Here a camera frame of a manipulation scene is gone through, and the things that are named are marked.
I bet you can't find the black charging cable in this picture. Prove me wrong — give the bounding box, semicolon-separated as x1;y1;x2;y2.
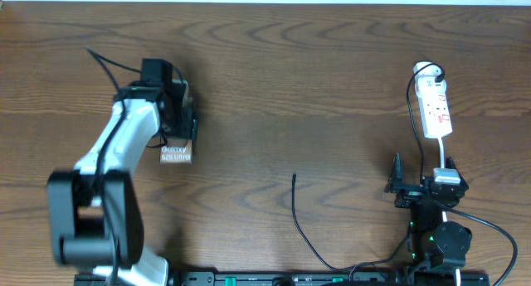
290;61;446;273

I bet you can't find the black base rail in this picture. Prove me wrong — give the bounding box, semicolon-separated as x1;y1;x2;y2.
74;270;490;286

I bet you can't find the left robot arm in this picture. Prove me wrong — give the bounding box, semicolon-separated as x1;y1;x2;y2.
46;58;198;285

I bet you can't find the Galaxy S25 Ultra smartphone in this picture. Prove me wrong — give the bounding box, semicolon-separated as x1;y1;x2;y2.
160;138;193;164

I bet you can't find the white power strip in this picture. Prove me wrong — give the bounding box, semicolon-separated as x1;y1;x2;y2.
413;61;452;139

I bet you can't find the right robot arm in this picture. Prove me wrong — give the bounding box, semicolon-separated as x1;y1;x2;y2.
385;155;472;285

